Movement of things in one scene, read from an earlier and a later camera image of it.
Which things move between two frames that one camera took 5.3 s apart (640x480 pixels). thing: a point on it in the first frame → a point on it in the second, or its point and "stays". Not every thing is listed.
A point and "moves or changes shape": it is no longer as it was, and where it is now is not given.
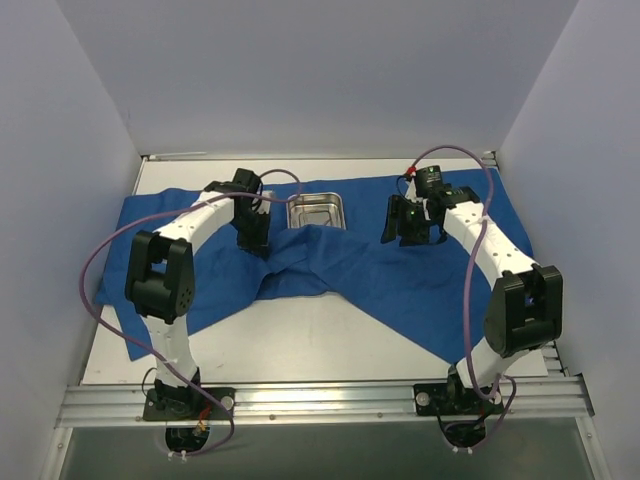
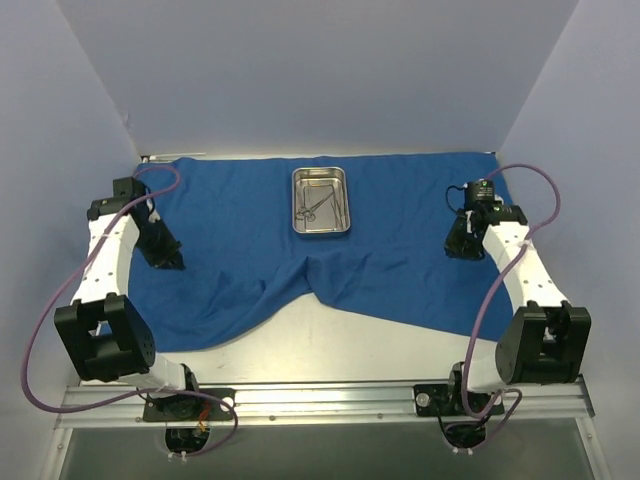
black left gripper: (253, 237) → (163, 249)
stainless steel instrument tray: (324, 209) moves or changes shape
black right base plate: (454, 399) stays
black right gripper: (400, 220) → (463, 243)
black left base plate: (188, 404) stays
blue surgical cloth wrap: (429, 288) moves or changes shape
